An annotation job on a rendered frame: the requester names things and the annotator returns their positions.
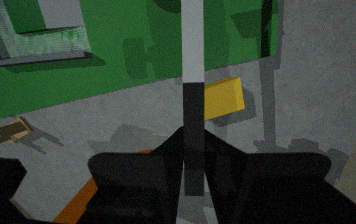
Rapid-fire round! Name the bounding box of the yellow rectangular block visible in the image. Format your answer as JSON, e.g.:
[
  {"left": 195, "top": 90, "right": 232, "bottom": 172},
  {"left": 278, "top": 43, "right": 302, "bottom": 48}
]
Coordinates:
[{"left": 204, "top": 77, "right": 245, "bottom": 120}]

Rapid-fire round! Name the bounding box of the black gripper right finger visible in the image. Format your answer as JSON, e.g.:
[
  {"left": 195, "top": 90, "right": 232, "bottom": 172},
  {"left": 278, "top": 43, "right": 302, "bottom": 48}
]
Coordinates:
[{"left": 205, "top": 129, "right": 332, "bottom": 224}]

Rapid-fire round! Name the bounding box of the green flat mat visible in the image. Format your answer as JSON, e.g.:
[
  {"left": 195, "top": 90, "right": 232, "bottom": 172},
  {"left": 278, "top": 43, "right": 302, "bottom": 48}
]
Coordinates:
[{"left": 0, "top": 0, "right": 262, "bottom": 118}]

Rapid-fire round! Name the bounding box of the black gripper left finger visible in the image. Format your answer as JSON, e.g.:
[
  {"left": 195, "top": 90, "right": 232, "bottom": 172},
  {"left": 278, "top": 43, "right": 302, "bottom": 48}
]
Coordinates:
[{"left": 88, "top": 126, "right": 184, "bottom": 224}]

